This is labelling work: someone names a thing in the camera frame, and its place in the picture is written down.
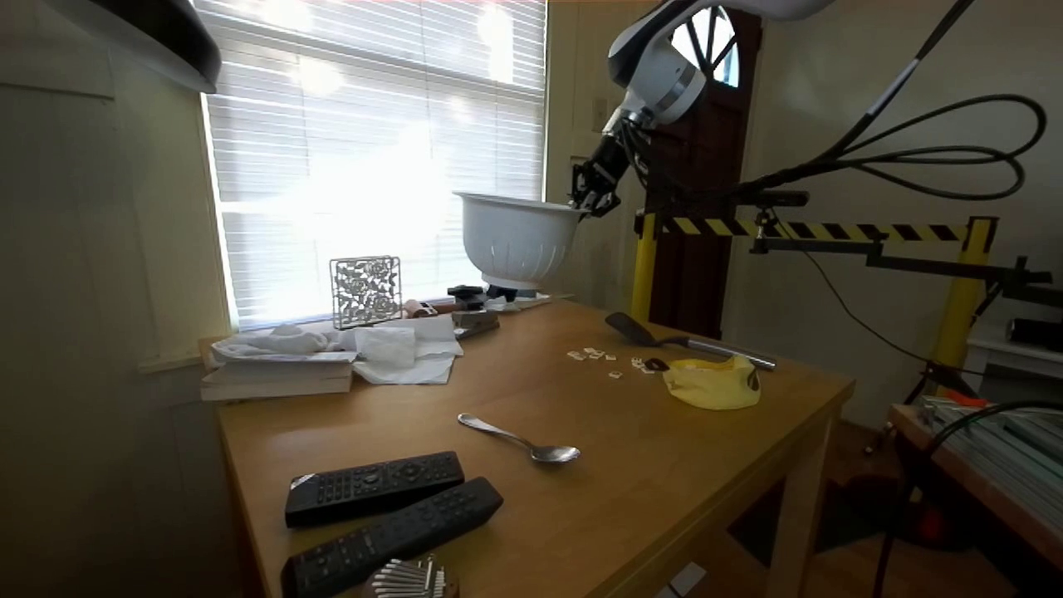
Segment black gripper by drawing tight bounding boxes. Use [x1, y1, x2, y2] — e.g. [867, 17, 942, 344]
[567, 118, 639, 214]

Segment white plastic colander bowl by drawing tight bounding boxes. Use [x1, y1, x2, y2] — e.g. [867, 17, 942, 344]
[462, 192, 577, 291]

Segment silver metal spoon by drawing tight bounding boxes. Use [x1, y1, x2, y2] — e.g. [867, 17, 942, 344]
[454, 411, 583, 464]

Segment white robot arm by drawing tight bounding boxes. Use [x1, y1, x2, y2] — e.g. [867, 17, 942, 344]
[567, 0, 830, 214]

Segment dark wooden door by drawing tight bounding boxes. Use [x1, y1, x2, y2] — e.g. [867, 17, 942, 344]
[647, 9, 762, 334]

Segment dark small items on sill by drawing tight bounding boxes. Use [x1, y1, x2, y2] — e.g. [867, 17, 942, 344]
[401, 284, 550, 338]

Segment crumpled white paper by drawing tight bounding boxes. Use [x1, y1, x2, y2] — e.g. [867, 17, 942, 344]
[353, 315, 462, 385]

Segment white patterned cube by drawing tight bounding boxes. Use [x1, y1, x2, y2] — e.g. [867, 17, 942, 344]
[328, 254, 401, 330]

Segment white window blinds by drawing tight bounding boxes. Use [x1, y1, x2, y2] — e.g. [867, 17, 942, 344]
[193, 0, 550, 324]

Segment yellow black striped barrier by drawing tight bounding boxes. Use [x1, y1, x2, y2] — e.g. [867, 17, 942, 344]
[629, 209, 1010, 368]

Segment stack of white books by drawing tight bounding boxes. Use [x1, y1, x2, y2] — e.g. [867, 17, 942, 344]
[201, 332, 353, 400]

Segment black remote control upper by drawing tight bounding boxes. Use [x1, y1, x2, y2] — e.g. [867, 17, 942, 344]
[286, 451, 465, 528]

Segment black remote control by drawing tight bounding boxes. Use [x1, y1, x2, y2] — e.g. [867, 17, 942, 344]
[282, 479, 506, 598]
[286, 451, 465, 528]

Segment silver foil cup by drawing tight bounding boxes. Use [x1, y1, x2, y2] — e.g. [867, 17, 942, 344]
[370, 558, 460, 598]

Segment black remote control lower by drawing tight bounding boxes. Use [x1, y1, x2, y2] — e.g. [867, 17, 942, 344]
[282, 479, 506, 598]

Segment black handled utensil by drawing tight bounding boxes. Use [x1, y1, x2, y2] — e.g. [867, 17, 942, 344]
[605, 313, 778, 370]

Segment black camera on stand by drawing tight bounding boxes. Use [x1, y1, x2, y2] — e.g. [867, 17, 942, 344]
[739, 188, 809, 251]

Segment black cables bundle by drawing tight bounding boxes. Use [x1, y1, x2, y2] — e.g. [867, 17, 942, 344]
[739, 0, 1050, 207]

